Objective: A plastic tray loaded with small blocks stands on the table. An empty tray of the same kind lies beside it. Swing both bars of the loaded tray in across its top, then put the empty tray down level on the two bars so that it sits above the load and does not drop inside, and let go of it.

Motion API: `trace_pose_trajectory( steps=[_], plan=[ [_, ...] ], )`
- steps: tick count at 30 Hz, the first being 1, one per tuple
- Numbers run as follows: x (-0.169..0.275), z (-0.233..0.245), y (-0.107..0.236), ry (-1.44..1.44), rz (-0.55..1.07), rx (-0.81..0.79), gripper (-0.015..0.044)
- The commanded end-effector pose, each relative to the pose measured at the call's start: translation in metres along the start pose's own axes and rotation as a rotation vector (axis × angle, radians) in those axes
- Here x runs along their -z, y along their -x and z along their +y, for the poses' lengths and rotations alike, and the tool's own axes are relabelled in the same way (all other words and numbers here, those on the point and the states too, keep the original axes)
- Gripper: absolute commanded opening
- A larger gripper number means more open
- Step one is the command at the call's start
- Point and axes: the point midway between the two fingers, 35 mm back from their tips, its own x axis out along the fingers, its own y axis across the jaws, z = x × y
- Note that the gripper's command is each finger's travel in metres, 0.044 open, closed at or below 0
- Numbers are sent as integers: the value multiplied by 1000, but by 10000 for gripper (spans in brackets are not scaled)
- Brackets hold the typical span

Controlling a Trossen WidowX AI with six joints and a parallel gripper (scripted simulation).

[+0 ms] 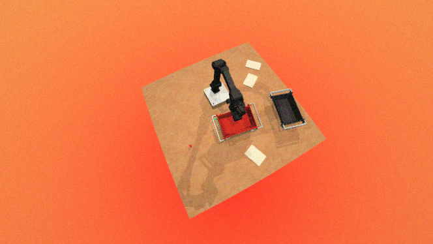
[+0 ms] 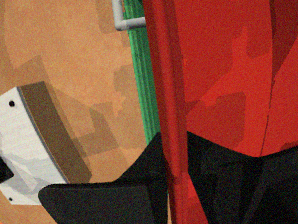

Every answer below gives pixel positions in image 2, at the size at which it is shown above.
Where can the green plastic tray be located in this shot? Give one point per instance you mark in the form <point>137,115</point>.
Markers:
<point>139,46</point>

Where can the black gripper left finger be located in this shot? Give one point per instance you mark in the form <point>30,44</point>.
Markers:
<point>140,196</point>

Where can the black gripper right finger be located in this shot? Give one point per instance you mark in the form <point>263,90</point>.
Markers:
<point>229,184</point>

